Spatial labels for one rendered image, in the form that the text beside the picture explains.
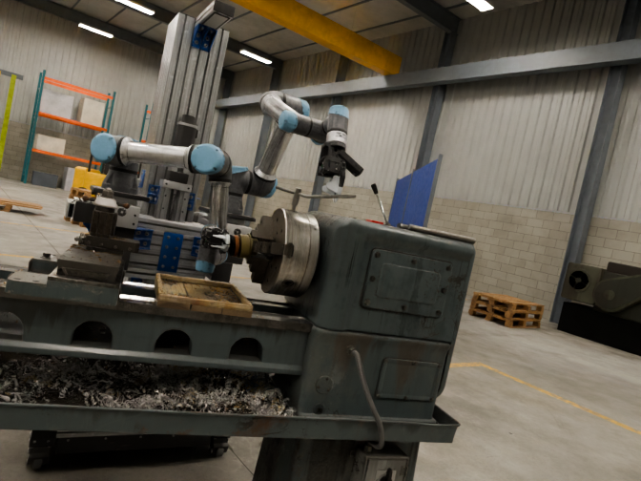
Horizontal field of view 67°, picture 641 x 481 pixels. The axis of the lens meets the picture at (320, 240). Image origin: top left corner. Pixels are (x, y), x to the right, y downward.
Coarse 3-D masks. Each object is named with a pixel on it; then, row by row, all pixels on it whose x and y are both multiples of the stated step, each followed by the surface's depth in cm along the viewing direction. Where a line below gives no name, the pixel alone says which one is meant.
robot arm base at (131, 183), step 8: (112, 168) 207; (120, 168) 206; (112, 176) 206; (120, 176) 206; (128, 176) 208; (136, 176) 213; (104, 184) 206; (112, 184) 205; (120, 184) 205; (128, 184) 207; (136, 184) 212; (128, 192) 207; (136, 192) 212
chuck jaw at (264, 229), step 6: (264, 216) 182; (264, 222) 180; (270, 222) 181; (258, 228) 178; (264, 228) 179; (270, 228) 180; (252, 234) 175; (258, 234) 176; (264, 234) 177; (270, 234) 178; (258, 240) 178; (264, 240) 178; (270, 240) 178
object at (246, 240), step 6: (234, 240) 169; (240, 240) 170; (246, 240) 170; (252, 240) 172; (234, 246) 168; (240, 246) 169; (246, 246) 169; (252, 246) 171; (234, 252) 169; (240, 252) 169; (246, 252) 170; (252, 252) 172; (246, 258) 173
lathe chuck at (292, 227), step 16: (288, 224) 166; (304, 224) 169; (288, 240) 163; (304, 240) 166; (304, 256) 165; (272, 272) 171; (288, 272) 165; (304, 272) 167; (272, 288) 169; (288, 288) 170
